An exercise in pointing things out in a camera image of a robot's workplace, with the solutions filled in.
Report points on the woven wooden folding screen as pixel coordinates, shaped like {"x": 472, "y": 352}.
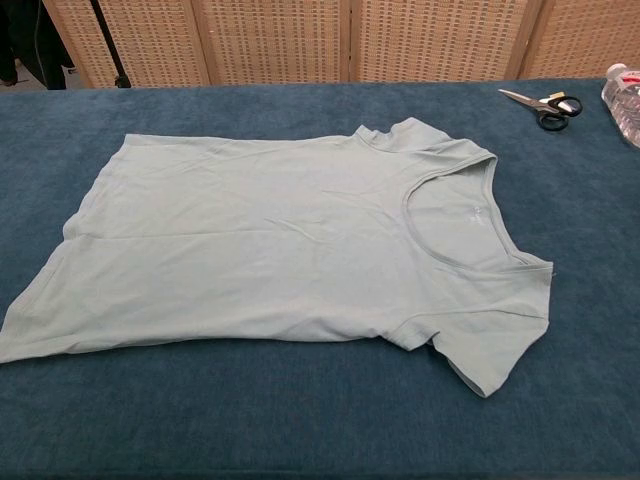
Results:
{"x": 280, "y": 40}

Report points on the black tripod stand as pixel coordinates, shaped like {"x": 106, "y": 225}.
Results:
{"x": 107, "y": 37}

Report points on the light green t-shirt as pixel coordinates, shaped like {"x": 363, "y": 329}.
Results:
{"x": 250, "y": 240}

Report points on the blue carpet table cover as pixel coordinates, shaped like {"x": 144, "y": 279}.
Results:
{"x": 320, "y": 430}

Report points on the clear plastic water bottle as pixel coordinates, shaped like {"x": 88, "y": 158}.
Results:
{"x": 625, "y": 105}

